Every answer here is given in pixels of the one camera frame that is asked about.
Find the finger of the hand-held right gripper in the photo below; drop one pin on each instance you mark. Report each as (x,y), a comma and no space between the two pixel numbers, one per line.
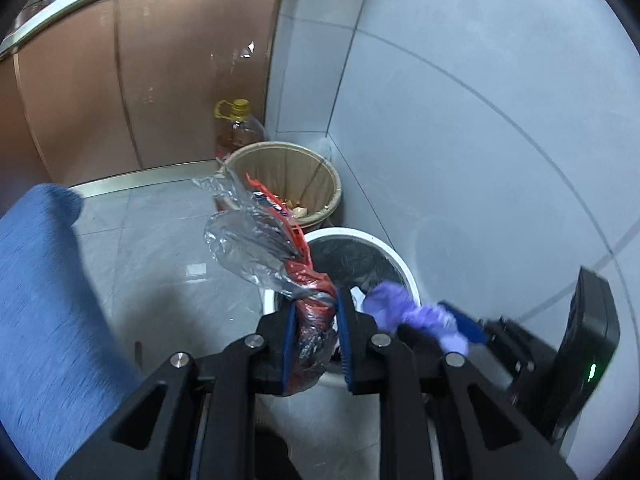
(467,324)
(415,338)

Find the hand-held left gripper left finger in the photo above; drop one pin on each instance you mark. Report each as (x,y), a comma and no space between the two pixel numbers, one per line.
(289,355)

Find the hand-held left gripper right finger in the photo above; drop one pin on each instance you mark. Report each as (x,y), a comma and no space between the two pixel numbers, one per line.
(346,345)

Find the white bin with black liner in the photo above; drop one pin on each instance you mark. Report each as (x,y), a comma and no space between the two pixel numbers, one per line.
(395,266)

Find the clear and red plastic wrapper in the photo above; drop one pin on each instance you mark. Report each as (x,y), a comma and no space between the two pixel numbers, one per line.
(260,245)

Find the bin with beige liner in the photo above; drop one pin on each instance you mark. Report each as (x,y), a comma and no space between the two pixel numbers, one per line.
(280,172)

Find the large cooking oil bottle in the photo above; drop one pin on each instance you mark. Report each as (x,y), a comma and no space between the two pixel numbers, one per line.
(241,127)

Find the blue cloth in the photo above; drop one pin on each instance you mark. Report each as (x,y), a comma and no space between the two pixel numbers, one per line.
(50,310)

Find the copper base cabinets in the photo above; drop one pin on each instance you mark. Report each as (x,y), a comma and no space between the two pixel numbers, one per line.
(175,85)

